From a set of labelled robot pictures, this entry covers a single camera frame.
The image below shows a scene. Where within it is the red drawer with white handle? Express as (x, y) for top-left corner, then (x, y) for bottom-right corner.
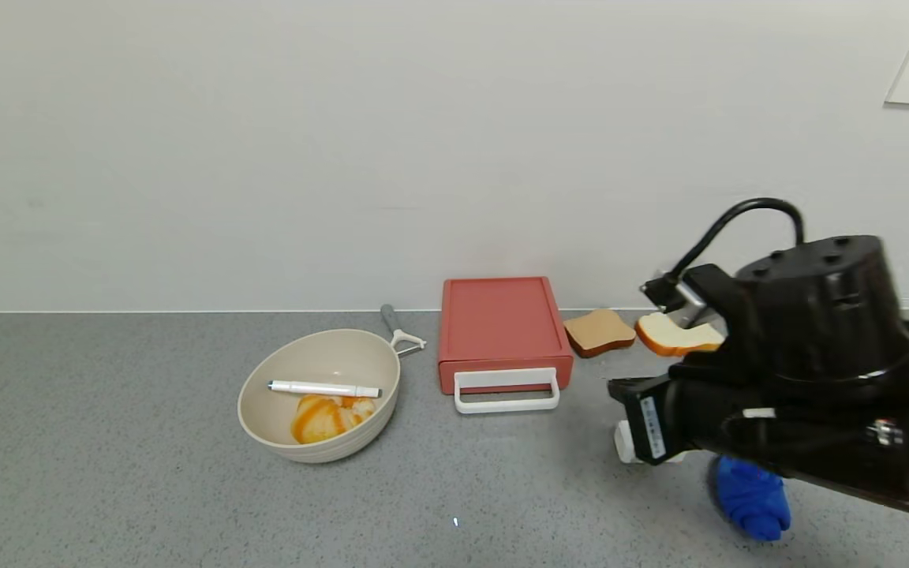
(438, 360), (574, 414)

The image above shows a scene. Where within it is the red drawer case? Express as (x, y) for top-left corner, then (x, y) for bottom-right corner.
(437, 277), (574, 368)

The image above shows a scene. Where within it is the brown toast slice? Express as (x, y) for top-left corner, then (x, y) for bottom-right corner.
(563, 308), (637, 360)

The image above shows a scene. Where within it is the beige ribbed bowl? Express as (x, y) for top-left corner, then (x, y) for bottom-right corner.
(236, 328), (402, 464)

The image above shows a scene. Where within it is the white marker pen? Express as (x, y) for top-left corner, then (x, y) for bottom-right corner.
(267, 380), (383, 399)

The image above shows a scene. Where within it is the orange striped croissant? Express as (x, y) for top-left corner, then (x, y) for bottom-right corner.
(290, 394), (377, 445)

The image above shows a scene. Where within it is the white bread slice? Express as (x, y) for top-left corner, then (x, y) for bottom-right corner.
(634, 312), (728, 357)

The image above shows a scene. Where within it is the small white printed box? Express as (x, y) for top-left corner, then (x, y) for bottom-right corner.
(614, 420), (688, 465)

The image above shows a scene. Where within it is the blue cloth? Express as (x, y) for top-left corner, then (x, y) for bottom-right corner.
(711, 455), (791, 542)

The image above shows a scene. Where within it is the grey handled peeler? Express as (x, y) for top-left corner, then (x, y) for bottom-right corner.
(380, 305), (428, 357)

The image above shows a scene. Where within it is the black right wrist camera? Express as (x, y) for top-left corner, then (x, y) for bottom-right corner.
(607, 376), (696, 466)

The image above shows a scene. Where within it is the thin black camera cable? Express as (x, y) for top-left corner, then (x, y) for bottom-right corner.
(642, 197), (807, 312)

